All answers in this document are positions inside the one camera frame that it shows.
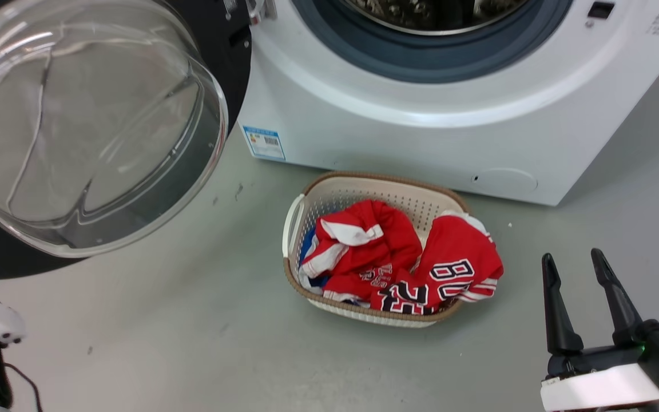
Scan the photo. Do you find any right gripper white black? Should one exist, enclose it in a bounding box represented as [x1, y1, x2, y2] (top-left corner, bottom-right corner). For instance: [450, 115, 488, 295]
[540, 248, 659, 412]

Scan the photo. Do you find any black round glass washer door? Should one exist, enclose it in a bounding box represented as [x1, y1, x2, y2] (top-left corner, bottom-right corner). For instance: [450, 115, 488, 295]
[0, 0, 252, 280]

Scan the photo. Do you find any white front-load washing machine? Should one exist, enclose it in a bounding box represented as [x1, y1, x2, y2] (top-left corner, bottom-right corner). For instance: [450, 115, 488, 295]
[237, 0, 659, 207]

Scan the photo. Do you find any grey rubber door gasket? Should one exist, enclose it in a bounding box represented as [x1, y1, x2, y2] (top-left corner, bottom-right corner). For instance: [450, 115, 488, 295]
[291, 0, 574, 84]

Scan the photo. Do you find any red jersey with black numbers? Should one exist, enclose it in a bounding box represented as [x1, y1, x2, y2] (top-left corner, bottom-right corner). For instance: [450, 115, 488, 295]
[370, 211, 505, 316]

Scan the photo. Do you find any red garment with white trim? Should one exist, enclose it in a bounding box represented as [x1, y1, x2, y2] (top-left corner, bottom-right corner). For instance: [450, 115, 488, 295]
[298, 199, 423, 302]

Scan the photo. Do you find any cream plastic laundry basket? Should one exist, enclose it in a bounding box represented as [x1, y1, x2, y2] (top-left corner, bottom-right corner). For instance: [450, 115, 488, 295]
[282, 171, 505, 328]

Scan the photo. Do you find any blue cloth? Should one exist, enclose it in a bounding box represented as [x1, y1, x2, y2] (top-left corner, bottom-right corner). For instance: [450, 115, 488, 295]
[299, 228, 330, 288]

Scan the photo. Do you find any steel washer drum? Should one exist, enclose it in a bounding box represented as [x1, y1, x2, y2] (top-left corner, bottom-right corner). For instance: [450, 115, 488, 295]
[340, 0, 531, 36]

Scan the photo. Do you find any blue energy label sticker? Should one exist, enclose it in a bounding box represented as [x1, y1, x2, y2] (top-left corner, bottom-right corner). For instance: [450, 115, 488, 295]
[242, 125, 286, 161]

